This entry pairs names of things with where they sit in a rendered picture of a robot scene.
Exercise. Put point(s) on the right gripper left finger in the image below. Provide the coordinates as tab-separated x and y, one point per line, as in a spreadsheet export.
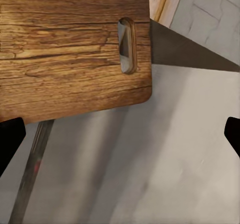
12	133

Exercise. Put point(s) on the fixed window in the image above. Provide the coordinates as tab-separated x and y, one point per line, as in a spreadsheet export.
214	24

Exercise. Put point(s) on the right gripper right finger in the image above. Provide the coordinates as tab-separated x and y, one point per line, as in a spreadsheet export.
232	133

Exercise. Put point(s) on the cutting board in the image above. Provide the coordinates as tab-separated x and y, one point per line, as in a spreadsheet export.
61	58

